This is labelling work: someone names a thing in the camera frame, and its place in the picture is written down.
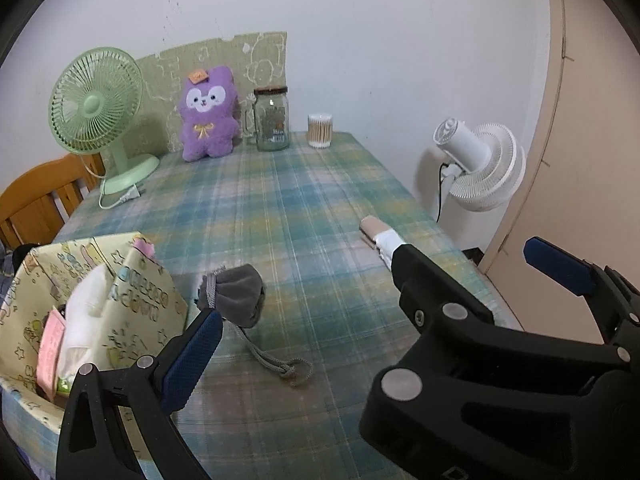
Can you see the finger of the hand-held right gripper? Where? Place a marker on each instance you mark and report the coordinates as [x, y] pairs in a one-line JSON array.
[[562, 267], [450, 360]]

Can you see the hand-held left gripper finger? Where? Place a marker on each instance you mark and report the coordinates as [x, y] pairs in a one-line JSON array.
[[192, 357]]

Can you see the yellow cartoon fabric storage box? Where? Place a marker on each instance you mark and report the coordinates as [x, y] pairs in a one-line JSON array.
[[145, 295]]

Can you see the white soft tissue pack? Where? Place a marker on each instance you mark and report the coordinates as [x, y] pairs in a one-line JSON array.
[[82, 320]]

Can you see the pink packet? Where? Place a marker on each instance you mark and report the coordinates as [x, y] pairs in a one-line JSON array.
[[50, 355]]

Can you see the beige door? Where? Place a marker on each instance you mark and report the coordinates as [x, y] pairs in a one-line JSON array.
[[590, 135]]

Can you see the white and beige rolled cloth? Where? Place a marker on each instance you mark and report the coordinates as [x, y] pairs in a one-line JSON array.
[[382, 240]]

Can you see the white standing fan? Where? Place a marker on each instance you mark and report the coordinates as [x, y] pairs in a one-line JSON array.
[[465, 145]]

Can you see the black cloth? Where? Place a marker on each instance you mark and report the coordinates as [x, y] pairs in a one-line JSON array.
[[24, 254]]

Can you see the blue plaid bedding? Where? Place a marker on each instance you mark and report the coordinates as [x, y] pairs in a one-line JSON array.
[[6, 262]]

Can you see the purple plush toy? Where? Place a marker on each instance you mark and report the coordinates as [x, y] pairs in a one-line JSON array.
[[207, 130]]

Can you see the wooden chair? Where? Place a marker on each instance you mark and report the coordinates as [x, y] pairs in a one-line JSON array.
[[30, 195]]

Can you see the glass jar with brown lid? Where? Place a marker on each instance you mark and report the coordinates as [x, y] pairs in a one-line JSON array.
[[272, 125]]

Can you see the cotton swab tub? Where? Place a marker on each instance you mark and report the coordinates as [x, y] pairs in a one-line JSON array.
[[320, 132]]

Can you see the green desk fan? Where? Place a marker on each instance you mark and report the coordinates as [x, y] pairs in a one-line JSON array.
[[92, 105]]

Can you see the green patterned wall sheet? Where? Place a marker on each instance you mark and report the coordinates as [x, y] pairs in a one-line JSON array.
[[165, 75]]

